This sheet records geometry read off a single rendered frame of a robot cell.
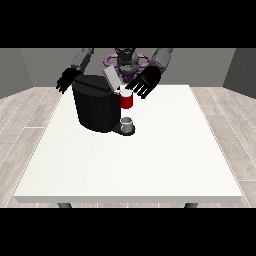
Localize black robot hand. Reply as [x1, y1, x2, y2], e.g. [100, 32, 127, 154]
[124, 65, 163, 100]
[55, 67, 84, 95]

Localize red pod holder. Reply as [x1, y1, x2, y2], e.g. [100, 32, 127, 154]
[119, 91, 134, 110]

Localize pale grey machine lid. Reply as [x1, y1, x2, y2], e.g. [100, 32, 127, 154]
[102, 65, 122, 92]

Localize black coffee machine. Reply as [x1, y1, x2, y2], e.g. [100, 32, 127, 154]
[71, 74, 136, 137]

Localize grey robot trunk purple rings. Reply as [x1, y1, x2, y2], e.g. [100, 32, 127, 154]
[103, 48, 153, 84]

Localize small grey cup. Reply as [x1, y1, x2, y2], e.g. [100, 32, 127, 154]
[120, 116, 135, 134]

